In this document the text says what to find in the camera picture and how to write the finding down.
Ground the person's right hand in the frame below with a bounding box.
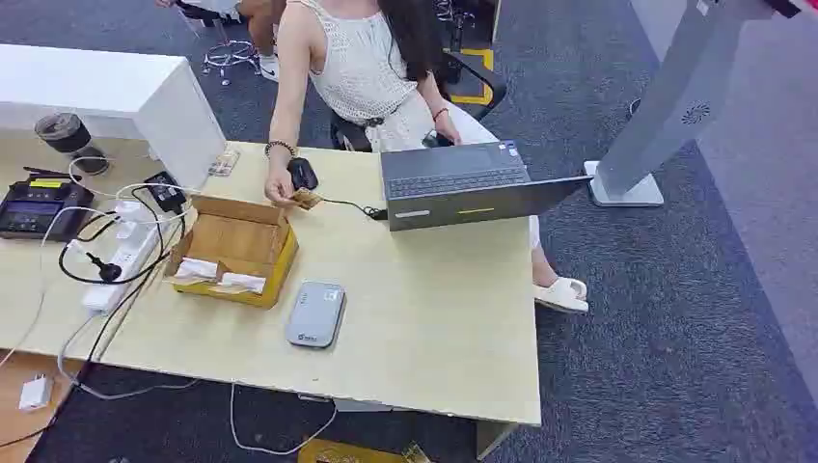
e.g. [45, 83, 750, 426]
[264, 164, 298, 207]

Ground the person's left hand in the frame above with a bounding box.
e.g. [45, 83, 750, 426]
[434, 119, 463, 147]

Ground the small brown card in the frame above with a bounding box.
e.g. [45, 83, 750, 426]
[291, 188, 325, 211]

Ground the black handheld scanner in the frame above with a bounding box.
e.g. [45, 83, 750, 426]
[286, 156, 319, 192]

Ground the dark grey laptop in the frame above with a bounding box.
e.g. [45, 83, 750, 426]
[380, 140, 593, 233]

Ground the clear plastic card sleeve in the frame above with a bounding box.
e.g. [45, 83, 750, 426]
[207, 147, 241, 178]

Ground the black office chair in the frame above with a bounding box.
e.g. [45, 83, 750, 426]
[328, 49, 510, 153]

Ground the yellow wooden card box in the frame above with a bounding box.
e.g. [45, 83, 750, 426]
[164, 194, 300, 311]

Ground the white card stack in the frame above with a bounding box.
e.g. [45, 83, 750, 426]
[216, 272, 268, 296]
[173, 257, 221, 283]

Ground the person at desk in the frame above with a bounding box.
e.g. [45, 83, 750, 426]
[263, 0, 589, 315]

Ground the black power adapter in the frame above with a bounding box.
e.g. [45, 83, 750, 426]
[143, 170, 188, 215]

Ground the grey card reader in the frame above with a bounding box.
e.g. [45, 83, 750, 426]
[285, 281, 347, 350]

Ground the chrome stool base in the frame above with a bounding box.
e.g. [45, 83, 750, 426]
[202, 17, 262, 87]

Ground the person in background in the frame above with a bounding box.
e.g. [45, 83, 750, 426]
[154, 0, 287, 84]

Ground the white power strip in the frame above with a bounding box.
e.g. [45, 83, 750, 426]
[81, 200, 175, 315]

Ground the white cabinet box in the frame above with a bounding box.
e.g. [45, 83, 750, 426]
[0, 42, 228, 192]

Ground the white slipper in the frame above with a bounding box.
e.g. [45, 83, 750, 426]
[532, 276, 590, 315]

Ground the black lidded cup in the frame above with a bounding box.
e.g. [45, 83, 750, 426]
[34, 112, 94, 155]

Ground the grey kiosk stand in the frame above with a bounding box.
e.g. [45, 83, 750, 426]
[583, 0, 802, 209]

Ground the black desk terminal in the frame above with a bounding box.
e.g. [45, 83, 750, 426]
[0, 177, 95, 243]

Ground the yellow box under desk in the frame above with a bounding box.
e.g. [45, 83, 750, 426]
[296, 437, 433, 463]

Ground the black scanner cable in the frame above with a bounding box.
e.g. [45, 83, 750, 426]
[317, 196, 389, 222]

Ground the white looped cable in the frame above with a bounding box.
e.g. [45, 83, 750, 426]
[67, 154, 201, 201]

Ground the black plug with cable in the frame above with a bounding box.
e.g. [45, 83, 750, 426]
[58, 188, 188, 286]

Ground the thin white cable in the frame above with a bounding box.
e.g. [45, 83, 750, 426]
[0, 205, 118, 370]

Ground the white cable under desk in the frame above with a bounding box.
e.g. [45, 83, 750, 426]
[229, 382, 339, 457]

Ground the white wall charger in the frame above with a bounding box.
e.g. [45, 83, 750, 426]
[17, 374, 54, 413]

